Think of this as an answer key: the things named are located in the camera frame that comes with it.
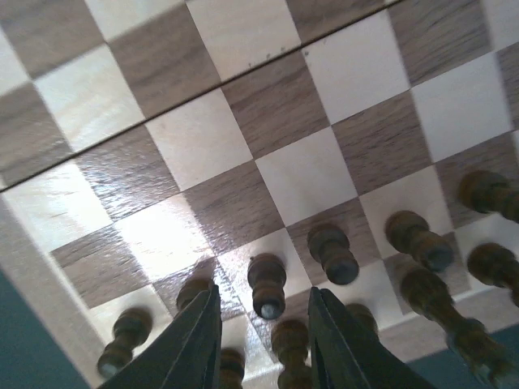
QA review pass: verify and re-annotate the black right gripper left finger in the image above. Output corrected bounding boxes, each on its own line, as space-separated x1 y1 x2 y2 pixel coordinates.
101 284 222 388

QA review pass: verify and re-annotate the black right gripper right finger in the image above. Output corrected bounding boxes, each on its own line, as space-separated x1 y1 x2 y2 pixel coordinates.
308 287 433 388

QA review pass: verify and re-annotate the dark pawn chess piece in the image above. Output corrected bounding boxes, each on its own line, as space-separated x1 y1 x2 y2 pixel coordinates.
247 253 286 320

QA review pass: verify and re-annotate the dark rook chess piece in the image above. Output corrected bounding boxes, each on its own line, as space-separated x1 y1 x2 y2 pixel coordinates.
97 307 153 379

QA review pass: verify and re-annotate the wooden chess board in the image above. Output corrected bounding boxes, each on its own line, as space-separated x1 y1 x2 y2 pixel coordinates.
1 1 518 388

